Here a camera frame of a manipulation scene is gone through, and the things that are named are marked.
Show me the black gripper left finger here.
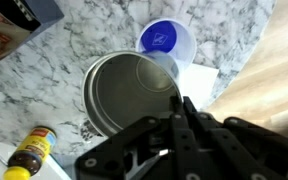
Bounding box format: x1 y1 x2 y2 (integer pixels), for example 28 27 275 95
74 95 206 180

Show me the yellow lid vitamin bottle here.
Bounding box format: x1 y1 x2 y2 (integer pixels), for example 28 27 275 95
1 125 58 180

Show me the translucent plastic cup blue base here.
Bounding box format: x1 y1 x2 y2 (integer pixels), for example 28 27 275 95
135 17 198 80

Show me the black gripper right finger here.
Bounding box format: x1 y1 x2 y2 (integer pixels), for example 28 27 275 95
182 95 288 180

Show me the silver metal cup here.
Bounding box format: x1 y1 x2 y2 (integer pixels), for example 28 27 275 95
81 50 182 139

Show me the grey box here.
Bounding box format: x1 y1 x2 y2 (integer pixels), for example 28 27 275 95
0 0 66 70

